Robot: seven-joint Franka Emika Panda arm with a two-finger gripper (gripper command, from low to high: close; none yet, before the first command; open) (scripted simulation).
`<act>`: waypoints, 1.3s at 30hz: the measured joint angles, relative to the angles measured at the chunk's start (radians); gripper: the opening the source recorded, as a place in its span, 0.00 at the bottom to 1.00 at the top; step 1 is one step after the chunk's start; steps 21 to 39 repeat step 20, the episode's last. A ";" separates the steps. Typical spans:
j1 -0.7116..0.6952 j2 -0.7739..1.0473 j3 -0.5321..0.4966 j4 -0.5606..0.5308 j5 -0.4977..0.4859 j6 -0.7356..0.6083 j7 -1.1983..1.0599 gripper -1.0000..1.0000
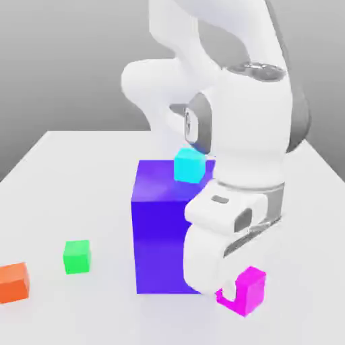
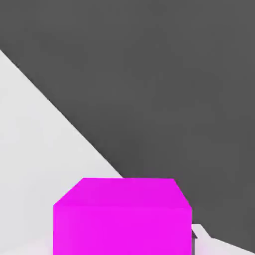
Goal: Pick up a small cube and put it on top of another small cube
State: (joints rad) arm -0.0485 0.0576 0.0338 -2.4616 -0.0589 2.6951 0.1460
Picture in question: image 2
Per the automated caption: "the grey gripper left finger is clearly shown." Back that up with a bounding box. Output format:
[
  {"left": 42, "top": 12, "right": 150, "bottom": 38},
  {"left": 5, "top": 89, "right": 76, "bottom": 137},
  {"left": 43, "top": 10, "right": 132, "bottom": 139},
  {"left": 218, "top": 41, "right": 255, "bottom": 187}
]
[{"left": 23, "top": 242, "right": 54, "bottom": 255}]

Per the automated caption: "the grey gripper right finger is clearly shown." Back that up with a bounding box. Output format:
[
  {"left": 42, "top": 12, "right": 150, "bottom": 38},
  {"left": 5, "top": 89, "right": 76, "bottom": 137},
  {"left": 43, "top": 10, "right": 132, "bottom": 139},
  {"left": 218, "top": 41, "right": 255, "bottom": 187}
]
[{"left": 191, "top": 223, "right": 255, "bottom": 255}]

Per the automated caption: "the small magenta cube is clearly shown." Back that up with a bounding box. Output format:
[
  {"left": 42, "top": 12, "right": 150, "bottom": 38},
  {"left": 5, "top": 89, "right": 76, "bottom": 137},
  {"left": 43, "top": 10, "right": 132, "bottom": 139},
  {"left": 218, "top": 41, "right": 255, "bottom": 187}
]
[{"left": 52, "top": 177, "right": 193, "bottom": 255}]

